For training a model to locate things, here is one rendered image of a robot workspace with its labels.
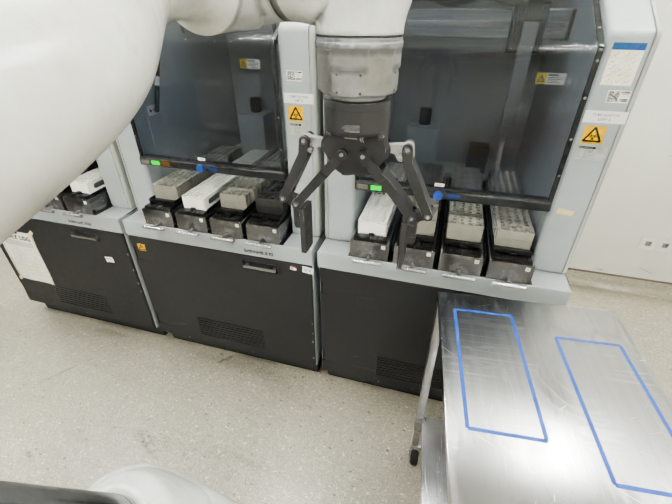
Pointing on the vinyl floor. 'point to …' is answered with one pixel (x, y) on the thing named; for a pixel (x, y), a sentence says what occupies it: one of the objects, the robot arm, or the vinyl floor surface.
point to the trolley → (540, 408)
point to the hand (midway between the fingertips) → (352, 248)
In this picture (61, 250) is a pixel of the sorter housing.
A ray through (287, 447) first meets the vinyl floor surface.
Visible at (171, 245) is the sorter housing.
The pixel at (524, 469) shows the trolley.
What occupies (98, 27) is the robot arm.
